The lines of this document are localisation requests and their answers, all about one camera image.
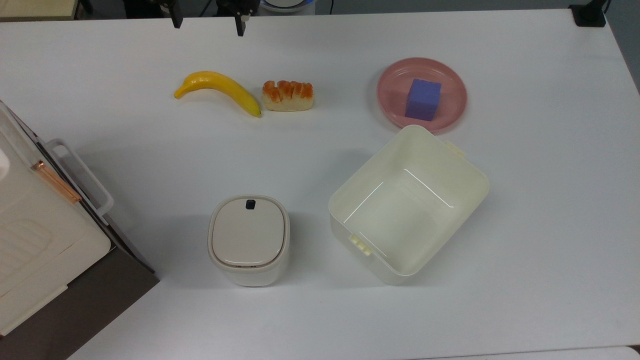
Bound toy salmon sushi piece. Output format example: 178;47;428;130
261;80;315;112

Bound cream open storage box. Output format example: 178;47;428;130
328;124;491;286

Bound tan wooden board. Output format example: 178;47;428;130
0;0;81;22

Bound cream toy fridge cabinet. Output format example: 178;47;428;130
0;100;112;336

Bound yellow toy banana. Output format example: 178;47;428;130
173;70;262;118

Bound black corner clamp base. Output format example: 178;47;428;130
569;0;609;28

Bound purple cube block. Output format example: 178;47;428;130
404;78;443;122

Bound small cream lidded bin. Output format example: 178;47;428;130
207;194;291;287

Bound brown drawer with white handle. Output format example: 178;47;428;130
7;105;156;275

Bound pink plastic plate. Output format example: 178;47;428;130
376;57;468;134

